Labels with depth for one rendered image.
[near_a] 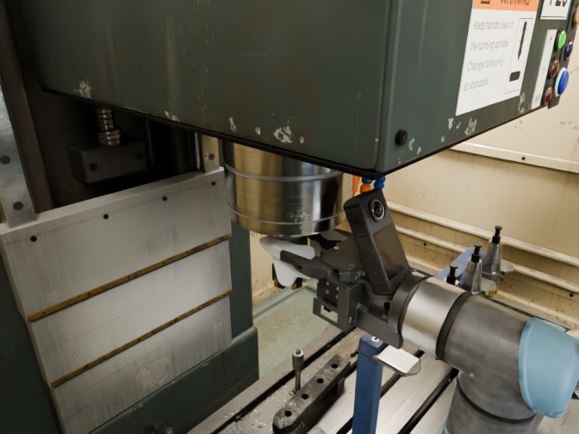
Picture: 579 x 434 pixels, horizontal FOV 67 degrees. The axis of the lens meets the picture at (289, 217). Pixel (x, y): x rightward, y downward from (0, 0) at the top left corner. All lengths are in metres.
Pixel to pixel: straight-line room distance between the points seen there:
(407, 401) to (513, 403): 0.72
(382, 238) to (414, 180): 1.16
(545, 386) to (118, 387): 0.90
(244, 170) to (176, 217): 0.52
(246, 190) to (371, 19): 0.25
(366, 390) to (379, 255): 0.43
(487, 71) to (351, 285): 0.25
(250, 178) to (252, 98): 0.12
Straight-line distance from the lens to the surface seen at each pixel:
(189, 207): 1.00
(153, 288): 1.04
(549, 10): 0.58
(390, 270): 0.49
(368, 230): 0.47
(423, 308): 0.46
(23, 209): 0.86
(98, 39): 0.61
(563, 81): 0.68
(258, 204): 0.49
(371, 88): 0.31
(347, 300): 0.50
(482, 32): 0.42
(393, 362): 0.78
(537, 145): 1.45
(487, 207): 1.55
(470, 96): 0.42
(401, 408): 1.15
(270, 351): 1.74
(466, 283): 0.97
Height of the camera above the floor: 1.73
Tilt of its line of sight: 24 degrees down
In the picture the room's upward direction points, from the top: straight up
